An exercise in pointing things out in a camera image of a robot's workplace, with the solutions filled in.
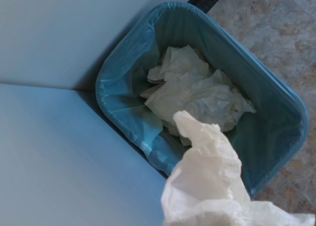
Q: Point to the white tissue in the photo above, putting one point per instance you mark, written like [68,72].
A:
[209,176]

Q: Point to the crumpled tissues in bin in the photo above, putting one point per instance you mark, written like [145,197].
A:
[197,92]

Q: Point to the blue plastic bin liner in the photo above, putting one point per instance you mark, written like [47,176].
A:
[266,117]

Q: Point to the blue trash bin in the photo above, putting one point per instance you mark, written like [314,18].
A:
[293,137]

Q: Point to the white cabinet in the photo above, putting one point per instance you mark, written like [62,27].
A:
[61,137]

